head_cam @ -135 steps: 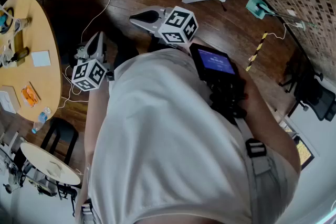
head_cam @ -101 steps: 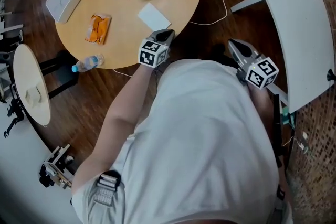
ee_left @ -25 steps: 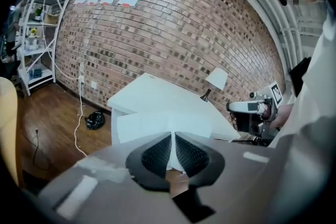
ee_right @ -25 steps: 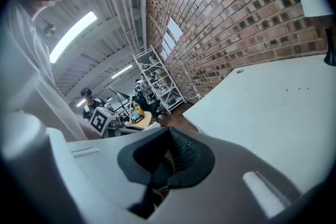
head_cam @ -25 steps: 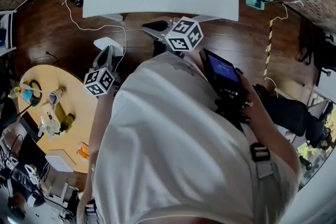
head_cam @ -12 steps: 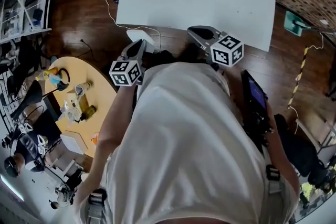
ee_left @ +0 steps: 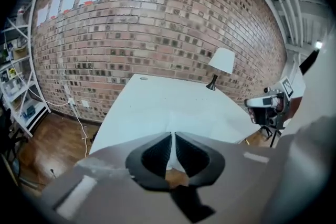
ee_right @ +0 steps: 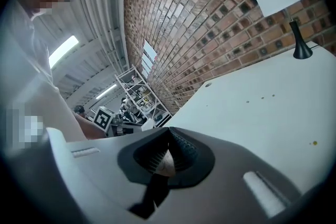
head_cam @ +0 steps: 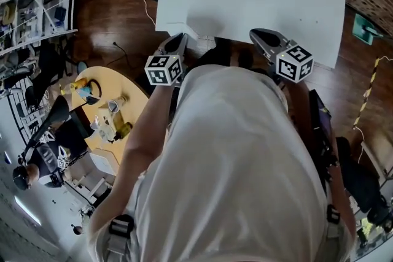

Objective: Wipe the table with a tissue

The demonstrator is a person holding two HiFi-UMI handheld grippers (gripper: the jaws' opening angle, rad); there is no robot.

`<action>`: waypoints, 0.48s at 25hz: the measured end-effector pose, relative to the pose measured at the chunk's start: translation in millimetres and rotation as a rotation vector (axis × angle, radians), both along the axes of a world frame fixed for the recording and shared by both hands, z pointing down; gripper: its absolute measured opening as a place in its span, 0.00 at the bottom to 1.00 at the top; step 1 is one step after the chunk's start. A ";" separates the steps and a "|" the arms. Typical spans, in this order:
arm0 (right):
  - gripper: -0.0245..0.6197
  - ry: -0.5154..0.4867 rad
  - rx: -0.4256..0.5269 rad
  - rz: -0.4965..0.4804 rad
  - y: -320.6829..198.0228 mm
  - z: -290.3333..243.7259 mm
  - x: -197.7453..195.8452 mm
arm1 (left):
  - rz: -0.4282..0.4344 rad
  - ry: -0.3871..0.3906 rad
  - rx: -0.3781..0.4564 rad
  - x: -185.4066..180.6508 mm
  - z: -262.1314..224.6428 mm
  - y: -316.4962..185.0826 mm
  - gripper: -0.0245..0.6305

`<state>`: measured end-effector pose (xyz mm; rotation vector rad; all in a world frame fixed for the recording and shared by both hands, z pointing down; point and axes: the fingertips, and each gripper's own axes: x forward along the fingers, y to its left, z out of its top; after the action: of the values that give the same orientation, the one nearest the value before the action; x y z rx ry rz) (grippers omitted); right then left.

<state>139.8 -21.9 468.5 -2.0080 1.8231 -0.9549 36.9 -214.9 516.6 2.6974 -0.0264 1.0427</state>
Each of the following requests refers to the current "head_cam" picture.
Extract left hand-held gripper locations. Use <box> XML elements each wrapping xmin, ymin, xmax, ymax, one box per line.
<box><xmin>144</xmin><ymin>33</ymin><xmax>189</xmax><ymax>88</ymax></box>

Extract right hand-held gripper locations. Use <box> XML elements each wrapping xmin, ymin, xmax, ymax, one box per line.
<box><xmin>249</xmin><ymin>28</ymin><xmax>315</xmax><ymax>84</ymax></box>

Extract white cloth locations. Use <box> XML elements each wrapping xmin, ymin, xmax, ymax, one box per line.
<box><xmin>166</xmin><ymin>21</ymin><xmax>200</xmax><ymax>40</ymax></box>

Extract person's left forearm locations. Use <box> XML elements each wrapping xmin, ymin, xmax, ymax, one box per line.
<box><xmin>122</xmin><ymin>84</ymin><xmax>182</xmax><ymax>169</ymax></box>

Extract white rectangular table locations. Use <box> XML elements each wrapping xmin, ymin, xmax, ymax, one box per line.
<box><xmin>155</xmin><ymin>0</ymin><xmax>346</xmax><ymax>69</ymax></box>

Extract person's dark legs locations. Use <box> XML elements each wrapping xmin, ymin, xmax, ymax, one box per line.
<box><xmin>184</xmin><ymin>39</ymin><xmax>271</xmax><ymax>77</ymax></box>

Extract round wooden table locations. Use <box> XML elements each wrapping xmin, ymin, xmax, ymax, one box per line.
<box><xmin>69</xmin><ymin>66</ymin><xmax>151</xmax><ymax>177</ymax></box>

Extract clear drinking glass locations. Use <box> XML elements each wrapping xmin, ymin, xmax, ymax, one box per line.
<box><xmin>107</xmin><ymin>96</ymin><xmax>128</xmax><ymax>114</ymax></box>

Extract black tablet screen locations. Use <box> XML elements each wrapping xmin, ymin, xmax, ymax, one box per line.
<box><xmin>308</xmin><ymin>88</ymin><xmax>334</xmax><ymax>145</ymax></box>

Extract brown glass bottle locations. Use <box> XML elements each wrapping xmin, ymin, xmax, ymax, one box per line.
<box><xmin>113</xmin><ymin>121</ymin><xmax>133</xmax><ymax>141</ymax></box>

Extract small blue object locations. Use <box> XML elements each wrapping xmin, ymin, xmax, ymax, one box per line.
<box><xmin>77</xmin><ymin>86</ymin><xmax>93</xmax><ymax>99</ymax></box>

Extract yellow bottle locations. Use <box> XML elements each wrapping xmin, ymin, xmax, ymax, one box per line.
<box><xmin>69</xmin><ymin>78</ymin><xmax>89</xmax><ymax>93</ymax></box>

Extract yellow black striped tape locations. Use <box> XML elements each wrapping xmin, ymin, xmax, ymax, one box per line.
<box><xmin>352</xmin><ymin>58</ymin><xmax>381</xmax><ymax>128</ymax></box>

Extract clear plastic container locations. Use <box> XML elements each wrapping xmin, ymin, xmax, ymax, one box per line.
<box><xmin>90</xmin><ymin>115</ymin><xmax>117</xmax><ymax>142</ymax></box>

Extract person's white shirt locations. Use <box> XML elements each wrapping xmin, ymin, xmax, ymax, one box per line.
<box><xmin>87</xmin><ymin>66</ymin><xmax>357</xmax><ymax>262</ymax></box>

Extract black office chair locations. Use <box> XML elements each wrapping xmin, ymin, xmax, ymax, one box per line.
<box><xmin>26</xmin><ymin>39</ymin><xmax>76</xmax><ymax>108</ymax></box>
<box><xmin>336</xmin><ymin>136</ymin><xmax>392</xmax><ymax>225</ymax></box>

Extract white flat box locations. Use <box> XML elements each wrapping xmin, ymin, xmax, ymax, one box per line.
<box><xmin>88</xmin><ymin>148</ymin><xmax>120</xmax><ymax>176</ymax></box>

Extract white metal shelf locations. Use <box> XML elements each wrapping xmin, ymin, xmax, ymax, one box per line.
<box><xmin>0</xmin><ymin>0</ymin><xmax>79</xmax><ymax>56</ymax></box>

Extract black floor cable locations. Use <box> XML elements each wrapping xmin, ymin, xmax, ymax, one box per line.
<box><xmin>113</xmin><ymin>41</ymin><xmax>128</xmax><ymax>63</ymax></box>

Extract black looped cord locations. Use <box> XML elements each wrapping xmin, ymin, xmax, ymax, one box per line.
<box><xmin>87</xmin><ymin>79</ymin><xmax>103</xmax><ymax>106</ymax></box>

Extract teal long-handled dustpan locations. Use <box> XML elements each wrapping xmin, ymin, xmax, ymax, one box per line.
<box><xmin>352</xmin><ymin>13</ymin><xmax>384</xmax><ymax>45</ymax></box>

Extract grey strap with black buckle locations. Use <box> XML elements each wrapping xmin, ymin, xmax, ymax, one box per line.
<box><xmin>322</xmin><ymin>202</ymin><xmax>343</xmax><ymax>243</ymax></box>
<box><xmin>106</xmin><ymin>214</ymin><xmax>136</xmax><ymax>262</ymax></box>

